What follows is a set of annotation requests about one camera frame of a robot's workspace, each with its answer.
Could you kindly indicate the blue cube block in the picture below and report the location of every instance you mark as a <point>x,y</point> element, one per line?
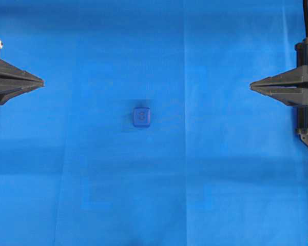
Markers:
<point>141,117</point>

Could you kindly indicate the blue table cloth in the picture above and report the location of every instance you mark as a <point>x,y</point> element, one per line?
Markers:
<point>219,165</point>

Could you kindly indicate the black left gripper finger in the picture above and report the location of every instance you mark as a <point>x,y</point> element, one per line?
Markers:
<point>10,88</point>
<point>8,71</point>

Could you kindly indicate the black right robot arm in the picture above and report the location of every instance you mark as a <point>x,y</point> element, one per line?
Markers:
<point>291,87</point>

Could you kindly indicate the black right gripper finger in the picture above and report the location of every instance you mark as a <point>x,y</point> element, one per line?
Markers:
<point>294,97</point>
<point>292,77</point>

